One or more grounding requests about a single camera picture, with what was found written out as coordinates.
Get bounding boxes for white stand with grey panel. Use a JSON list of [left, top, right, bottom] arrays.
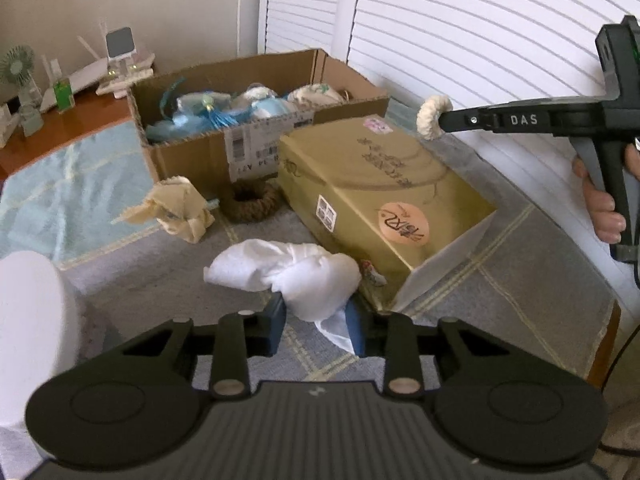
[[102, 25, 137, 100]]

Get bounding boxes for crumpled blue cloth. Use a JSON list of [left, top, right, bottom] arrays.
[[146, 110, 222, 144]]

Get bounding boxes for white modem box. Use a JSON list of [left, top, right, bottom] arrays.
[[95, 51, 156, 96]]

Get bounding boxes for brown cardboard box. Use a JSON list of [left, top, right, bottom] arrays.
[[127, 49, 391, 196]]

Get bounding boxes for light blue checked blanket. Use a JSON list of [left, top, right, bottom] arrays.
[[0, 95, 622, 461]]

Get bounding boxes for green liquid bottle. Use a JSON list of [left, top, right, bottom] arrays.
[[52, 80, 75, 112]]

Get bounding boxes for beige cloth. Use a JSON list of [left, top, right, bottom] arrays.
[[112, 176, 216, 245]]

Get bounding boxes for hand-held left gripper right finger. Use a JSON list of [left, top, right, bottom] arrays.
[[345, 298, 506, 394]]

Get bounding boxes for white cloth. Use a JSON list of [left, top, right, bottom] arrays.
[[203, 240, 362, 354]]

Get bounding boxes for white power strip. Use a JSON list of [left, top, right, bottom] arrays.
[[0, 104, 22, 149]]

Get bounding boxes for cream rope ring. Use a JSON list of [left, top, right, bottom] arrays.
[[416, 96, 454, 140]]

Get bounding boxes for wooden nightstand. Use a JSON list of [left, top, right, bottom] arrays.
[[0, 87, 137, 182]]

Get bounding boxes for blue ribbon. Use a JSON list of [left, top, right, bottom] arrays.
[[159, 77, 189, 117]]

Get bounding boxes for white router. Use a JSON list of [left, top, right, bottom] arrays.
[[39, 22, 110, 112]]

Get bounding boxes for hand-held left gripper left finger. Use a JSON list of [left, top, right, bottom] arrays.
[[120, 292, 287, 399]]

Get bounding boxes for brown rope ring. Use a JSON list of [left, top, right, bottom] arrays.
[[222, 180, 282, 222]]

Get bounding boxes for small green desk fan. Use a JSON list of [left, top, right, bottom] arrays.
[[0, 44, 44, 137]]

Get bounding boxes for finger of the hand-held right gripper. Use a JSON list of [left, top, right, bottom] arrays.
[[435, 100, 554, 137]]

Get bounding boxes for blue tassel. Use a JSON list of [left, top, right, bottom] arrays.
[[200, 94, 242, 129]]

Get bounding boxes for cream patterned cloth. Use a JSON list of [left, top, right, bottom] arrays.
[[287, 83, 347, 109]]

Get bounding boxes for small patterned pouch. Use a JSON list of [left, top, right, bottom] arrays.
[[359, 259, 387, 287]]

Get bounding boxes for white louvered wardrobe door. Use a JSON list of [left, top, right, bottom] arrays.
[[260, 0, 362, 63], [347, 0, 640, 281]]

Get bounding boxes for white paper roll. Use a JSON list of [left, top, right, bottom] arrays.
[[0, 252, 87, 461]]

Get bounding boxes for gold cardboard box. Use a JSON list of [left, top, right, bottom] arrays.
[[276, 114, 499, 314]]

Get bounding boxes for blue face mask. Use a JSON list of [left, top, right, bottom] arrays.
[[250, 98, 296, 119]]

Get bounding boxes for person's right hand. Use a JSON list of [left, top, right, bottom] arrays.
[[571, 136, 640, 246]]

